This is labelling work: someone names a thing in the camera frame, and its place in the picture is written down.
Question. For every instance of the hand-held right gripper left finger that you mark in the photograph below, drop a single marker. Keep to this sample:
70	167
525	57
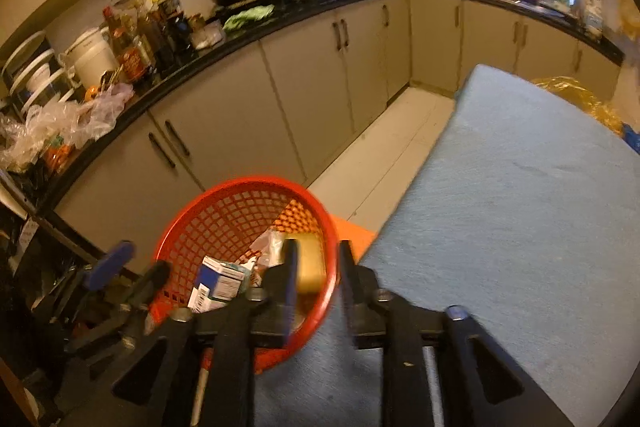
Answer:
290	277

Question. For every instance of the row of sauce bottles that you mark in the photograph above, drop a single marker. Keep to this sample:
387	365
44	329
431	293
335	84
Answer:
150	37

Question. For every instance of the small blue box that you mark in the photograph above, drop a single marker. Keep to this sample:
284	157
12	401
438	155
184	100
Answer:
220	282

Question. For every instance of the beige lower kitchen cabinets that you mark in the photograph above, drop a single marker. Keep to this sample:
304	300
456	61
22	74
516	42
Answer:
300	97

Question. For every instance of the blue tablecloth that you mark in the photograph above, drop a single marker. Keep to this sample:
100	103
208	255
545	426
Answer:
500	207

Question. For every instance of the black countertop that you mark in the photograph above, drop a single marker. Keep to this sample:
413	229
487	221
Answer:
200	59

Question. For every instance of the dish rack with plates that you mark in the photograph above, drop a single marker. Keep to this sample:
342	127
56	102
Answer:
32	72

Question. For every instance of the green cloth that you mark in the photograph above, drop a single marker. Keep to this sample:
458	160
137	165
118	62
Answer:
247	18

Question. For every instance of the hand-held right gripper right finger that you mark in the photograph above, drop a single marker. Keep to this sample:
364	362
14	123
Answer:
347	277

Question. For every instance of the gold container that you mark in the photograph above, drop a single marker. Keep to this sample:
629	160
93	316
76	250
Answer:
310	262

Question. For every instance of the plastic bag with red print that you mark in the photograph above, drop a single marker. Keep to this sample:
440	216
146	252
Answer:
267	249

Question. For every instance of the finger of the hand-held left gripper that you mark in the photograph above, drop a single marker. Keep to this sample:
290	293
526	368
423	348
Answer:
110	263
147	279

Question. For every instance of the orange stool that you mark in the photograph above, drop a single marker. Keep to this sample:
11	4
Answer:
357	234

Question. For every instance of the red plastic basket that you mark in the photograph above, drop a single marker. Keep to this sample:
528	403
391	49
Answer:
225	212

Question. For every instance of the clear plastic bags on counter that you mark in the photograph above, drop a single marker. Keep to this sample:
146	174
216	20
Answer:
65	122

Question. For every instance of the blue plastic bag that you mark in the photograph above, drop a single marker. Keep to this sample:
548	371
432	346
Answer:
632	139

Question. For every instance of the yellow plastic bag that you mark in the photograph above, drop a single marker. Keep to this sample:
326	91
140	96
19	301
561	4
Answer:
575	99

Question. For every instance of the white rice cooker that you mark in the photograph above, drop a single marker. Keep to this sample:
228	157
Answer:
92	57

